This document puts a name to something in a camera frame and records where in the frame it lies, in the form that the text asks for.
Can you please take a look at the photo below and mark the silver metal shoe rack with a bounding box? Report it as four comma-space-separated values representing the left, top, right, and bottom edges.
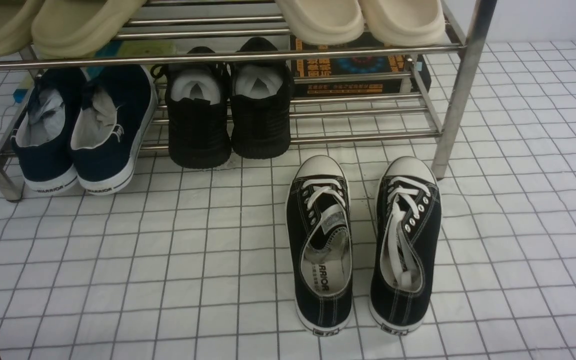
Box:
0, 0, 498, 203

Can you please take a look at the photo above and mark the black canvas sneaker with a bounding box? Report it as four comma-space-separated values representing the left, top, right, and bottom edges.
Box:
285, 155, 354, 337
369, 156, 442, 335

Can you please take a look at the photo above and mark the black knit sneaker left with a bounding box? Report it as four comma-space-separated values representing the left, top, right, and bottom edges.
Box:
150, 62, 232, 169

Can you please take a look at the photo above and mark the black box with orange print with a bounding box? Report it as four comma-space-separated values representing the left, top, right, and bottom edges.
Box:
289, 32, 432, 98

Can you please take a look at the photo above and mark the cream slipper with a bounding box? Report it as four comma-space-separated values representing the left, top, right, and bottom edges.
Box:
275, 0, 365, 46
359, 0, 446, 47

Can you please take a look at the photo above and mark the black knit sneaker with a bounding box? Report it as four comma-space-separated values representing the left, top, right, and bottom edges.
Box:
150, 62, 232, 169
229, 60, 294, 160

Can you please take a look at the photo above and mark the white grid floor mat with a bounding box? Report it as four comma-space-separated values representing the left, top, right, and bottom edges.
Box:
0, 41, 576, 360

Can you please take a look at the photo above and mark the green and blue box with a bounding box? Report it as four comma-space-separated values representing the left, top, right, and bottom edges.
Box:
13, 39, 178, 104

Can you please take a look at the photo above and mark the cream slipper far right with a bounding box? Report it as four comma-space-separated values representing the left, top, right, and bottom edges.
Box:
359, 0, 446, 47

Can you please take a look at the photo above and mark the navy canvas shoe right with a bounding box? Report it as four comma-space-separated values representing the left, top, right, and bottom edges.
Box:
69, 64, 159, 196

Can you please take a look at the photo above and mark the navy canvas shoe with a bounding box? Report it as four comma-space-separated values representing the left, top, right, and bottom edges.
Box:
69, 64, 159, 196
10, 67, 88, 194

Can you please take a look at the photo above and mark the black knit sneaker right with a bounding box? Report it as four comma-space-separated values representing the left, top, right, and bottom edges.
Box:
229, 60, 294, 160

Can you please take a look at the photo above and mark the navy canvas shoe left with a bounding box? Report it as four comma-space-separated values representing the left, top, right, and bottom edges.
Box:
10, 67, 88, 194

